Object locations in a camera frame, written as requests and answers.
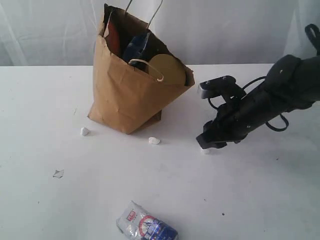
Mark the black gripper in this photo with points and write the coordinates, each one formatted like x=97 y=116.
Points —
x=234 y=121

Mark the small white foam piece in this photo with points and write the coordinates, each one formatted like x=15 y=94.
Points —
x=84 y=131
x=206 y=151
x=154 y=141

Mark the clear jar with gold lid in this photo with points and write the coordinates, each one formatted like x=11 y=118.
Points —
x=168 y=67

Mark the brown paper bag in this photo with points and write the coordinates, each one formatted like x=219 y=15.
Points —
x=125 y=97

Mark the spaghetti packet blue and orange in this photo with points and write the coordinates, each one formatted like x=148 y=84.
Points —
x=136 y=49

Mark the brown paper pouch orange label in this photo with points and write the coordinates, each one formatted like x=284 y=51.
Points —
x=113 y=39

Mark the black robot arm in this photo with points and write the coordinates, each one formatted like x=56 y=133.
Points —
x=291 y=84

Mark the white blue sugar packet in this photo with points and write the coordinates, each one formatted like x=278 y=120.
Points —
x=138 y=224

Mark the small clear plastic scrap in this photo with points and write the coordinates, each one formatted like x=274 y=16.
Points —
x=58 y=174

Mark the white backdrop curtain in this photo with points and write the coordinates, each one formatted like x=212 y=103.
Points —
x=63 y=32

